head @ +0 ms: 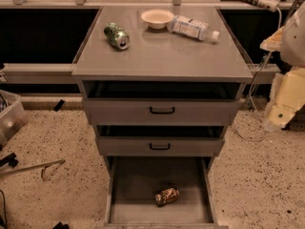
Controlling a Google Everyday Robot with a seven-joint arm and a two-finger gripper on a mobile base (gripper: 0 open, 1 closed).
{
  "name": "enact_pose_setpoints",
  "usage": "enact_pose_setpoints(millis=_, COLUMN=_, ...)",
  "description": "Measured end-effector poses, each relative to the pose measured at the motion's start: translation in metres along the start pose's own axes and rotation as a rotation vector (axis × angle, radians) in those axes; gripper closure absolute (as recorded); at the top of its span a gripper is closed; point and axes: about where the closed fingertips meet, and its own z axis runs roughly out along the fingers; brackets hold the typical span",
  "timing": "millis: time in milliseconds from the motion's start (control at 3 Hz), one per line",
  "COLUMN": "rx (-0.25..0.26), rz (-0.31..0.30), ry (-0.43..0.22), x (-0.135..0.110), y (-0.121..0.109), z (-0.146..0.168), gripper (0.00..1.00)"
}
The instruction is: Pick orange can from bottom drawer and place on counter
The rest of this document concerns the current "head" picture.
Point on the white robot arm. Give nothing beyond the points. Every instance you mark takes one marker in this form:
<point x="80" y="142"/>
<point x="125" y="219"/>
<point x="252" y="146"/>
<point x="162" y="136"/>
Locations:
<point x="289" y="40"/>

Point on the clear plastic water bottle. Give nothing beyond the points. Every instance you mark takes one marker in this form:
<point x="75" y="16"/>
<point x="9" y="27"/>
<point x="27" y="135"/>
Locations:
<point x="193" y="28"/>

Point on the small black block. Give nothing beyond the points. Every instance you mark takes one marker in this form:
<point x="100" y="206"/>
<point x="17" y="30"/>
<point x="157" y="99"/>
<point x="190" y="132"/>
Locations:
<point x="59" y="105"/>

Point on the bottom grey drawer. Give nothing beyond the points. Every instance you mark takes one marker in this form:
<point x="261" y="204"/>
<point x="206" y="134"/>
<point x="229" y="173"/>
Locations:
<point x="135" y="180"/>

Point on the grey drawer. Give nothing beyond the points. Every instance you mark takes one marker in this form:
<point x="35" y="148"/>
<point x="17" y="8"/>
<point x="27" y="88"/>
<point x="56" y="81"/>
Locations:
<point x="115" y="140"/>
<point x="160" y="103"/>
<point x="135" y="180"/>

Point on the metal grabber stick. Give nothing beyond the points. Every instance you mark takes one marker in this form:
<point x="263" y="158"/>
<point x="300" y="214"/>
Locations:
<point x="22" y="170"/>

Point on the green soda can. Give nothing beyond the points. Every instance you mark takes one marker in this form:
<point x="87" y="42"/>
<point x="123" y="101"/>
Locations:
<point x="117" y="36"/>

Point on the clear plastic bin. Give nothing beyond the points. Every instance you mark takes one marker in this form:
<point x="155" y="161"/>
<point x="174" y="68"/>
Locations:
<point x="12" y="116"/>

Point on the grey drawer cabinet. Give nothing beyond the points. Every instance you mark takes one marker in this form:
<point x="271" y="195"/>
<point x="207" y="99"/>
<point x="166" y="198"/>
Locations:
<point x="160" y="55"/>

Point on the white paper bowl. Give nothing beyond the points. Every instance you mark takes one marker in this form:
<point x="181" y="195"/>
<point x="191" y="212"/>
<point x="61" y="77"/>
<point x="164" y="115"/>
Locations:
<point x="157" y="19"/>

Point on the middle grey drawer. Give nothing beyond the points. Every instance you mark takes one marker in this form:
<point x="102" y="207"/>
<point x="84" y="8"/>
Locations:
<point x="115" y="140"/>

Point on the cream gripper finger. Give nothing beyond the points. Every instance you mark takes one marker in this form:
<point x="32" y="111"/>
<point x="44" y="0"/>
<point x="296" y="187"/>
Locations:
<point x="287" y="97"/>

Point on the black clamp tool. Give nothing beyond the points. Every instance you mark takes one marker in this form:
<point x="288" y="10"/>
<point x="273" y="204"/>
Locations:
<point x="10" y="160"/>

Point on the top grey drawer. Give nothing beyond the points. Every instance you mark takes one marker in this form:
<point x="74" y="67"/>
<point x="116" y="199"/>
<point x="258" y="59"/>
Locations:
<point x="160" y="103"/>

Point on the orange soda can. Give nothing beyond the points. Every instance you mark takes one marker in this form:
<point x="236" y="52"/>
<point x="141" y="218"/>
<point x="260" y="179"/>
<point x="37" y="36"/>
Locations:
<point x="166" y="196"/>

